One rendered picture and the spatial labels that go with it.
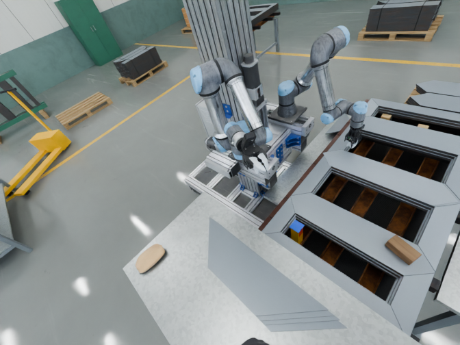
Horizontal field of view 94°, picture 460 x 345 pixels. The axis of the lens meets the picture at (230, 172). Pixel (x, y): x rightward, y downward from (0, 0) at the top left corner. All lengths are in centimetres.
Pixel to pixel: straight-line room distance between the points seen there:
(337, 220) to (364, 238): 15
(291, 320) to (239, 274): 26
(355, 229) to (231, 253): 69
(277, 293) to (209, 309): 30
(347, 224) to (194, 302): 89
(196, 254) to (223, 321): 32
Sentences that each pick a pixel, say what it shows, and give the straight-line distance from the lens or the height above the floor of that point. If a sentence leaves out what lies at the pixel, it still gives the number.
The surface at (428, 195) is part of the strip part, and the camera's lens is 162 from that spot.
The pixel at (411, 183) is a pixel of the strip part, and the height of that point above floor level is 87.
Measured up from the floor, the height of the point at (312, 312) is 107.
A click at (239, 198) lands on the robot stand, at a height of 21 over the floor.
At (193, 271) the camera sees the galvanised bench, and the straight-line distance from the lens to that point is 114.
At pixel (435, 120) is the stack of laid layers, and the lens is 218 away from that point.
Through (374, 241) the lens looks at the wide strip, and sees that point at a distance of 137.
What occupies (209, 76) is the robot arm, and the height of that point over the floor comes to 164.
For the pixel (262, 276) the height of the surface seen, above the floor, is 107.
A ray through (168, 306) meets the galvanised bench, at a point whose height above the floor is 105.
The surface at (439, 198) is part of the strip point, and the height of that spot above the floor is 87.
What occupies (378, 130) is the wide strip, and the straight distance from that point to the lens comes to 195.
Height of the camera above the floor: 206
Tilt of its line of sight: 46 degrees down
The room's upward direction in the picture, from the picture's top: 20 degrees counter-clockwise
